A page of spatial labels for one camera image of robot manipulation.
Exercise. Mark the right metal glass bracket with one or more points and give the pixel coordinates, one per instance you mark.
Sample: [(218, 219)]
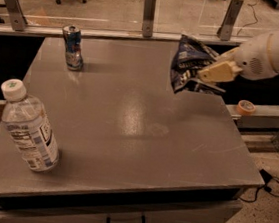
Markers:
[(225, 31)]

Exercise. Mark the left metal glass bracket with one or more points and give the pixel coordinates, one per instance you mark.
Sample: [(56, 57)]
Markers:
[(16, 16)]

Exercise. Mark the orange tape roll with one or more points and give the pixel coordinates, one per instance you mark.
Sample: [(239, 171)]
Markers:
[(245, 108)]

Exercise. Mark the clear plastic water bottle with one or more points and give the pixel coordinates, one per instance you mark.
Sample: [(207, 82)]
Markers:
[(26, 121)]

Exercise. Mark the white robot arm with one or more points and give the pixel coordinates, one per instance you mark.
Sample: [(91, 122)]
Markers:
[(274, 51)]

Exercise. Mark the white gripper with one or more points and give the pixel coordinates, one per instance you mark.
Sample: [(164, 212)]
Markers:
[(252, 57)]

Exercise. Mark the metal railing beam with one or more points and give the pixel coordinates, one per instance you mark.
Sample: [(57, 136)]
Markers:
[(44, 31)]

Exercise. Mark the middle metal glass bracket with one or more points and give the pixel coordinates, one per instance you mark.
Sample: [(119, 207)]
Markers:
[(148, 18)]

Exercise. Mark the blue kettle chip bag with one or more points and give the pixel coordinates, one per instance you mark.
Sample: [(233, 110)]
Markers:
[(192, 56)]

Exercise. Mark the grey drawer with black handle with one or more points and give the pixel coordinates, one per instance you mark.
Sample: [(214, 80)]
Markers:
[(184, 212)]

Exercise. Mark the metal glass bracket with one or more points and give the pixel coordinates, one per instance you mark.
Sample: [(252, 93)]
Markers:
[(148, 18), (16, 16), (225, 31)]

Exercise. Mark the dented redbull can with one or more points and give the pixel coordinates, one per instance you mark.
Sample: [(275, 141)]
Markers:
[(72, 38)]

